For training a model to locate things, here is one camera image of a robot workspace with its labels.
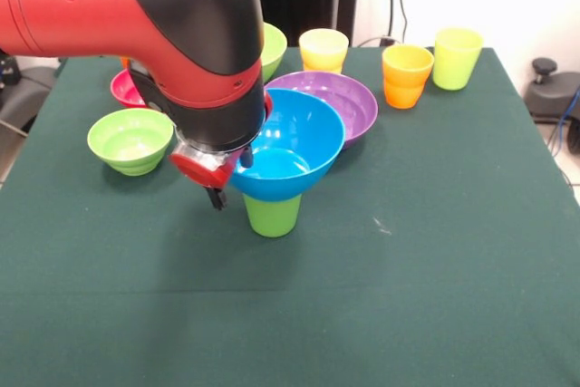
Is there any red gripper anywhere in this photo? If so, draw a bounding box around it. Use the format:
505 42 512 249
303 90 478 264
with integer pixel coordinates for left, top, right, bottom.
169 91 275 212

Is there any green cup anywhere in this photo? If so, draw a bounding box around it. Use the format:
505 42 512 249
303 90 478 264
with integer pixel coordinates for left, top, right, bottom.
242 191 303 238

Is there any blue bowl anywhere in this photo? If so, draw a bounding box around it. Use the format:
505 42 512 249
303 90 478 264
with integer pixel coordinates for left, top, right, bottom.
227 88 347 203

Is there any small green bowl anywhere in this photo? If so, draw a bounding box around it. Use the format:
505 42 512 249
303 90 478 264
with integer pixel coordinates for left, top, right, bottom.
86 108 175 177

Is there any dark green table cloth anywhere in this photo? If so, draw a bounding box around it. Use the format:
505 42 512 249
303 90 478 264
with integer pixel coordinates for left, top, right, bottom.
0 45 580 387

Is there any large green bowl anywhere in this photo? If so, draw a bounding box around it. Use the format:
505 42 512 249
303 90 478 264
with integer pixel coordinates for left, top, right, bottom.
260 22 288 83

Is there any pink bowl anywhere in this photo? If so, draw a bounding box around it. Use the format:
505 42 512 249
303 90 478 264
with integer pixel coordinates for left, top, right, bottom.
110 68 149 110

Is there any purple bowl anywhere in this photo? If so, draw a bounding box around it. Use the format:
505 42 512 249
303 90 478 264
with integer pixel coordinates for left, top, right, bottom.
265 71 380 151

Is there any orange cup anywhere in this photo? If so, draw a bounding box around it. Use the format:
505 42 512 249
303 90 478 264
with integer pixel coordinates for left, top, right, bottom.
382 44 435 111

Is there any grey caster base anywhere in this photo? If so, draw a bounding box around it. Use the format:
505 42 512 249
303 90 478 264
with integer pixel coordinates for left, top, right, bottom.
0 58 59 134

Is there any lime yellow cup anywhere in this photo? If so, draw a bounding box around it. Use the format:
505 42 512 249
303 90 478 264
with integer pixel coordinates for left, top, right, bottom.
432 27 485 92

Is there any black caster base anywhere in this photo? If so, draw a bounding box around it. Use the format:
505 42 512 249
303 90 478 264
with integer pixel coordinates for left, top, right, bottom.
524 57 580 124

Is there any blue cable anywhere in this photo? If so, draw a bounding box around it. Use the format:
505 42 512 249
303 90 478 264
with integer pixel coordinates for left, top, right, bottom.
548 87 580 158

